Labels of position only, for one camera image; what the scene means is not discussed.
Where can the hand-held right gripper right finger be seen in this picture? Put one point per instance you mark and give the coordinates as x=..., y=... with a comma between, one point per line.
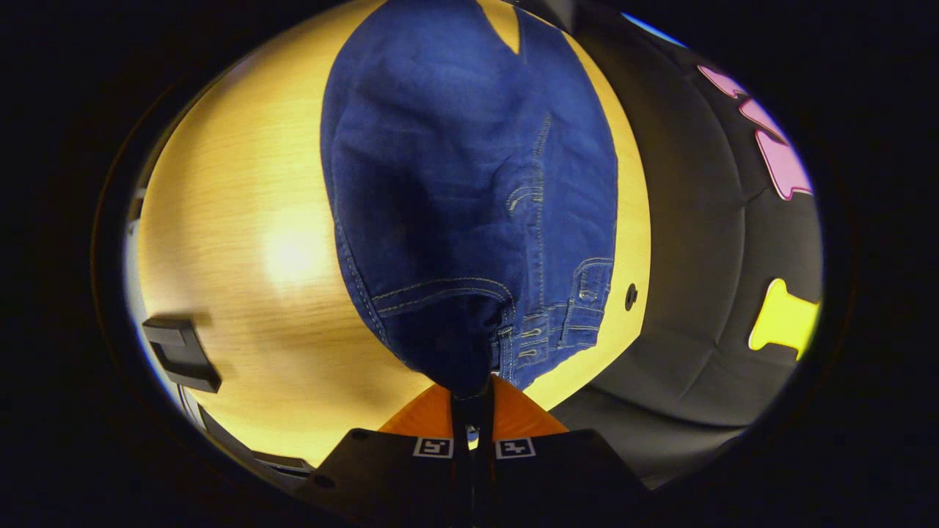
x=483, y=469

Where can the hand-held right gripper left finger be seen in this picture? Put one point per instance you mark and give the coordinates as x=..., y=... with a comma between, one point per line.
x=461, y=469

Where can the black plastic bracket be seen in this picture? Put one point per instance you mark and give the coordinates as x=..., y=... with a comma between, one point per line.
x=180, y=352

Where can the black table grommet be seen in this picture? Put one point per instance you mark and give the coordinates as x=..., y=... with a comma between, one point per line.
x=631, y=296

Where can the blue denim jeans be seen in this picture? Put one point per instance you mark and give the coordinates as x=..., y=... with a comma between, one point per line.
x=440, y=147

